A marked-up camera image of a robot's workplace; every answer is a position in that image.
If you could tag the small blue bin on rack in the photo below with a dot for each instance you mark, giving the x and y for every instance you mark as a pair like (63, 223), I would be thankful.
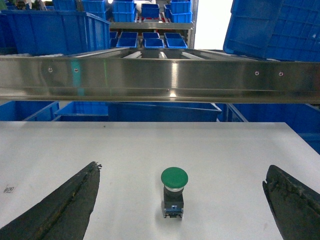
(175, 41)
(150, 10)
(152, 40)
(127, 40)

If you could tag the blue bin below shelf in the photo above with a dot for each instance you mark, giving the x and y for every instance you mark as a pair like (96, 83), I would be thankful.
(98, 111)
(32, 111)
(304, 119)

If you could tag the green mushroom push button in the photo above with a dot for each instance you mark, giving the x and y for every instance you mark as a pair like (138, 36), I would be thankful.
(174, 180)

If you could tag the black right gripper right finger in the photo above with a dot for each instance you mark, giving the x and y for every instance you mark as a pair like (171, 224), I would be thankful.
(295, 206)

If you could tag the background metal rack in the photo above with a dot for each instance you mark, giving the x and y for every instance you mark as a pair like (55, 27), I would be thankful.
(160, 24)

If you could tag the large blue crate upper left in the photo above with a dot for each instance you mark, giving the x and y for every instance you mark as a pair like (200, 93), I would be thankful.
(41, 33)

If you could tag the large blue crate upper right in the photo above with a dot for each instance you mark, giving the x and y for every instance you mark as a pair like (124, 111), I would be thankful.
(284, 30)

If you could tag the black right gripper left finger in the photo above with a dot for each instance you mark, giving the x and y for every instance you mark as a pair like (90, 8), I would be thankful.
(62, 215)

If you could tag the large blue crate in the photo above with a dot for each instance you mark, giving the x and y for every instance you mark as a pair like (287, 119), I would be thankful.
(41, 33)
(284, 30)

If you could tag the blue bin below shelf centre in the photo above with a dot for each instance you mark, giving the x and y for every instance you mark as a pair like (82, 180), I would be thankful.
(98, 111)

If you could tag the blue bin below shelf left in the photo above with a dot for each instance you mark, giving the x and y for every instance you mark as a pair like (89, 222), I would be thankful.
(32, 111)

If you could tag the small QR code sticker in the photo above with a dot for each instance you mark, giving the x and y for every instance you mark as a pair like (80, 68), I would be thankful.
(8, 189)

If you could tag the stainless steel shelf rail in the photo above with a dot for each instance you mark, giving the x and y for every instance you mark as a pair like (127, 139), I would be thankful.
(158, 75)

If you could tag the blue bin below shelf right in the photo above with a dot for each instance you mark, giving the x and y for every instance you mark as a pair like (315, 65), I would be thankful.
(304, 119)

